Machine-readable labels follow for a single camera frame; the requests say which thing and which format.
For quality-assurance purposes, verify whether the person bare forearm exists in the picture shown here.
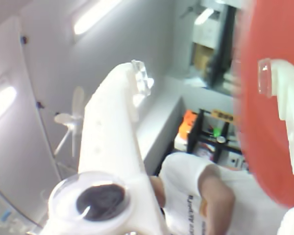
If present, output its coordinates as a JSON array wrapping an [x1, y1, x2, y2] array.
[[197, 163, 236, 235]]

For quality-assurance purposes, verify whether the orange box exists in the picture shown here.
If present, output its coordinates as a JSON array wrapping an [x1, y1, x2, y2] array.
[[178, 110, 198, 141]]

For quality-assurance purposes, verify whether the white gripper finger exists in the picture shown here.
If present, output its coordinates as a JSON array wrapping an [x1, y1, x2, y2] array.
[[257, 58, 294, 235], [45, 60, 168, 235]]

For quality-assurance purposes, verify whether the orange plate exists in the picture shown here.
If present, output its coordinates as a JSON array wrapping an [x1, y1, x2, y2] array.
[[232, 0, 294, 209]]

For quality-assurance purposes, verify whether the white bladed ceiling fan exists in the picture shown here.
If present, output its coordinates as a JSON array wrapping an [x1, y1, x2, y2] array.
[[53, 86, 86, 158]]

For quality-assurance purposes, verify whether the long ceiling light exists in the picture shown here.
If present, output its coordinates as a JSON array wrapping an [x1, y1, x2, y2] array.
[[0, 85, 17, 128], [73, 0, 123, 35]]

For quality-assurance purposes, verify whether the black shelf frame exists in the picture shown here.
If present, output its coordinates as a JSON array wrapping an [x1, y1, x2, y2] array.
[[187, 109, 239, 169]]

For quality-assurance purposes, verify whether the person white t-shirt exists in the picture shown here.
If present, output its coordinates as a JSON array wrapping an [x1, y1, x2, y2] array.
[[159, 153, 287, 235]]

